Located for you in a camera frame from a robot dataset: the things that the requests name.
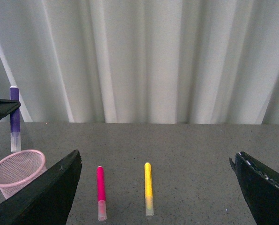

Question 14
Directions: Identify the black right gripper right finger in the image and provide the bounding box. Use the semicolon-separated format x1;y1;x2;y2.
229;151;279;225

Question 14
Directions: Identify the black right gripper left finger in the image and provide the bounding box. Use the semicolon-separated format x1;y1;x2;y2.
0;150;82;225

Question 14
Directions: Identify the yellow marker pen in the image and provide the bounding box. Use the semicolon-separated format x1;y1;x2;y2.
144;162;154;217

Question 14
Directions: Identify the pink marker pen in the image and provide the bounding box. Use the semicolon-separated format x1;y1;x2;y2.
97;166;107;222

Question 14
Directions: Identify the purple marker pen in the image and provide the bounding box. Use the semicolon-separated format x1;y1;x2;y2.
10;86;21;153

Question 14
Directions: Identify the white curtain backdrop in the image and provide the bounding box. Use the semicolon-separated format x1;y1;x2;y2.
0;0;279;124

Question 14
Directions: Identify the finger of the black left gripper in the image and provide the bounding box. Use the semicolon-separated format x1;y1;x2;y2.
0;99;21;120

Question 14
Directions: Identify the pink mesh pen cup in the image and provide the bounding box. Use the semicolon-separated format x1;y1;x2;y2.
0;150;46;199

